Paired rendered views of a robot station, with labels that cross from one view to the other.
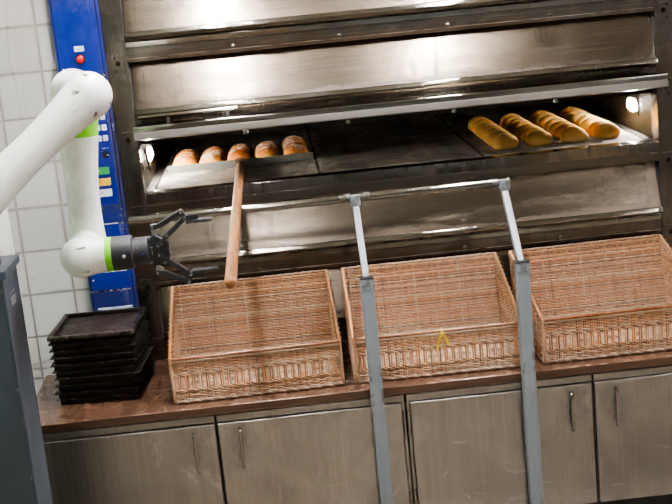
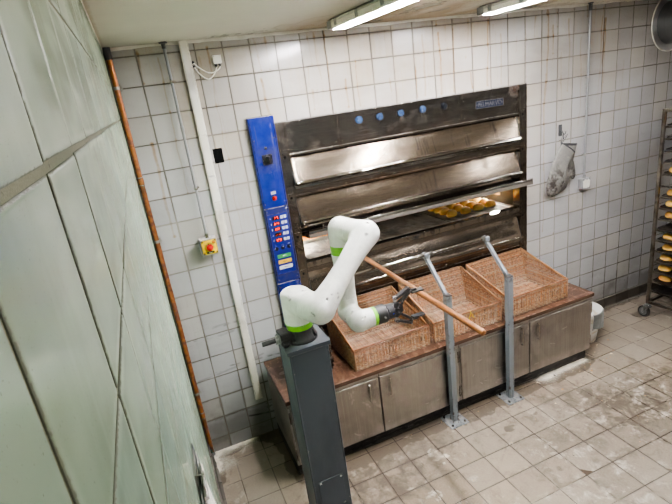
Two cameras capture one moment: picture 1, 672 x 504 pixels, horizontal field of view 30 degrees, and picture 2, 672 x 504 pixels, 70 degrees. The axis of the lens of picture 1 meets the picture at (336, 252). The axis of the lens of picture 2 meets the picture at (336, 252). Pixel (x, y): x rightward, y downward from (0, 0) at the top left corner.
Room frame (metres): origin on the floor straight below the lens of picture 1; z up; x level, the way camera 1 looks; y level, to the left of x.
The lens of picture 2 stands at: (1.31, 1.37, 2.27)
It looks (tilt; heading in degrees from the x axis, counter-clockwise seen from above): 19 degrees down; 342
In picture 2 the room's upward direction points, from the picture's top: 8 degrees counter-clockwise
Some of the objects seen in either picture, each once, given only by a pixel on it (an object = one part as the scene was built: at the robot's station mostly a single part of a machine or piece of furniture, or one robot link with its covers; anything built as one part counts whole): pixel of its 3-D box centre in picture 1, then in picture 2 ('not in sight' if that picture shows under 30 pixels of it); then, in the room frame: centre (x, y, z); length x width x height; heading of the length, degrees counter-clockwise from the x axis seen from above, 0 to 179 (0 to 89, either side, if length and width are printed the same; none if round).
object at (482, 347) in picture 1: (429, 314); (448, 301); (4.04, -0.29, 0.72); 0.56 x 0.49 x 0.28; 91
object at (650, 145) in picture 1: (403, 171); (420, 234); (4.33, -0.26, 1.16); 1.80 x 0.06 x 0.04; 92
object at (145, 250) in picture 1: (152, 249); (393, 309); (3.27, 0.49, 1.20); 0.09 x 0.07 x 0.08; 92
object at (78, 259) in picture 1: (87, 256); (361, 319); (3.27, 0.66, 1.20); 0.14 x 0.13 x 0.11; 92
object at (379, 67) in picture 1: (394, 63); (418, 184); (4.31, -0.26, 1.54); 1.79 x 0.11 x 0.19; 92
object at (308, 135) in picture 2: not in sight; (411, 117); (4.33, -0.26, 1.99); 1.80 x 0.08 x 0.21; 92
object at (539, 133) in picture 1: (540, 126); (452, 202); (4.77, -0.83, 1.21); 0.61 x 0.48 x 0.06; 2
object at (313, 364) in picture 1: (254, 333); (375, 325); (4.02, 0.30, 0.72); 0.56 x 0.49 x 0.28; 93
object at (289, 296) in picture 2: not in sight; (298, 307); (3.25, 0.96, 1.36); 0.16 x 0.13 x 0.19; 24
